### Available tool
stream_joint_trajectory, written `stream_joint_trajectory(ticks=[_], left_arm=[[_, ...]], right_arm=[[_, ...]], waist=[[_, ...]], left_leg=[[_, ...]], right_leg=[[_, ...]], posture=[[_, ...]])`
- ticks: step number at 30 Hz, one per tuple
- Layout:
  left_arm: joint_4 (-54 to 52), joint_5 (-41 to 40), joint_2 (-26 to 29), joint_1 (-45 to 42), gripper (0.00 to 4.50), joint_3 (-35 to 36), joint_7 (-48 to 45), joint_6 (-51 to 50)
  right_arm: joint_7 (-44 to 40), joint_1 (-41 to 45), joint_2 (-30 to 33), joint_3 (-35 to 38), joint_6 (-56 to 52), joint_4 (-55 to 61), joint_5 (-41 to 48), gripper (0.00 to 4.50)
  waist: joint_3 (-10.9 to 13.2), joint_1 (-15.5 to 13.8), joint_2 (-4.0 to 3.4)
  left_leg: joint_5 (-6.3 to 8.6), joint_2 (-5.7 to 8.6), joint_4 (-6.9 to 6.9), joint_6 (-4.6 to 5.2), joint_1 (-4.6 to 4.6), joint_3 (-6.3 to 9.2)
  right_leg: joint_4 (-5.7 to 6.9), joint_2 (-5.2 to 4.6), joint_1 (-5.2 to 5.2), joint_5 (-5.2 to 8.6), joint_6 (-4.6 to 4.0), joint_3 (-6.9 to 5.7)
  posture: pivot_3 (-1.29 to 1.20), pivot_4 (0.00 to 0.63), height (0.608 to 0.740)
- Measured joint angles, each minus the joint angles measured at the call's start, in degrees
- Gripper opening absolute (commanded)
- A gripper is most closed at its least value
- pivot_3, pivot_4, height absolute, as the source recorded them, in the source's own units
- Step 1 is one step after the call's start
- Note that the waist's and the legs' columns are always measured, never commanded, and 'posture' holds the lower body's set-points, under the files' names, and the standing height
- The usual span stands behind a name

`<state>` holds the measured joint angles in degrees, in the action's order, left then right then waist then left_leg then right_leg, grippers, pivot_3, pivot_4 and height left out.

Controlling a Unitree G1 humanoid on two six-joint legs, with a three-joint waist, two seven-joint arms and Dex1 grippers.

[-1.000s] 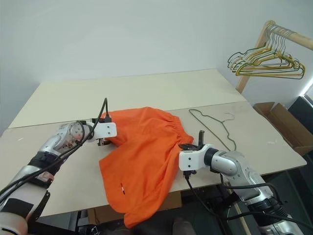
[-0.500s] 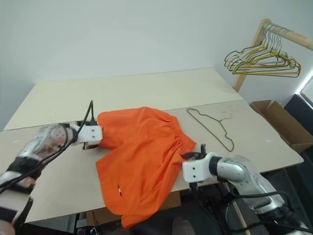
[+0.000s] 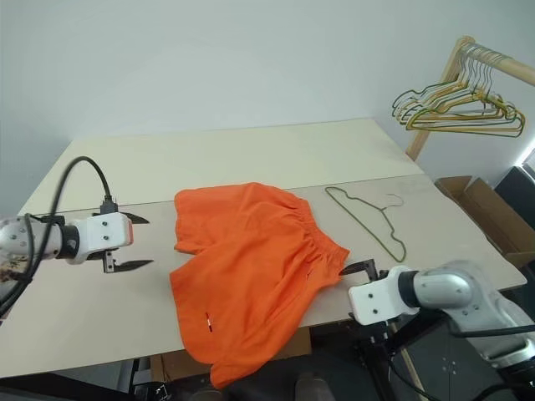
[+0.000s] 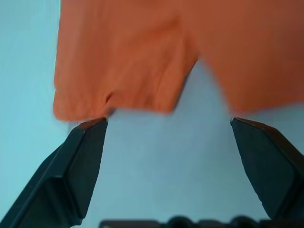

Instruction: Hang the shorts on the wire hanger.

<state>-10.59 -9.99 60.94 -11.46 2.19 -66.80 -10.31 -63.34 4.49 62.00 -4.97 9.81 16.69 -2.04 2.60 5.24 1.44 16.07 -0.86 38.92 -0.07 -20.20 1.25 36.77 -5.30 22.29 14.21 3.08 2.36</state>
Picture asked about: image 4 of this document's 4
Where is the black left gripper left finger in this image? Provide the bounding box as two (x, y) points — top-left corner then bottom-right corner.
(0, 118), (109, 228)

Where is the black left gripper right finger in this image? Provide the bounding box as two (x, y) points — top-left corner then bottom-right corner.
(230, 116), (304, 222)

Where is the orange t-shirt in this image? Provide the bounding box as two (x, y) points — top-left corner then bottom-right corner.
(53, 0), (304, 122)

